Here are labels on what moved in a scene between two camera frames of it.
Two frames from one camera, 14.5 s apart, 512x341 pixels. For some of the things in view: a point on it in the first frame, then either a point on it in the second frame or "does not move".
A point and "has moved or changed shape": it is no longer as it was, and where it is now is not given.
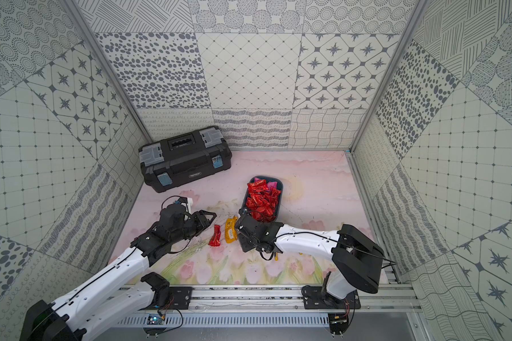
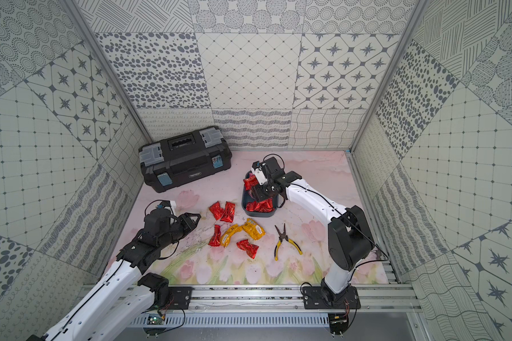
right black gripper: x=244 y=246 -> x=257 y=193
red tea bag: x=215 y=239 does not move
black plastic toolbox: x=180 y=160 does not move
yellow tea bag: x=231 y=229 has moved or changed shape
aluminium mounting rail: x=291 y=298 does not move
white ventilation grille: x=230 y=321 does not move
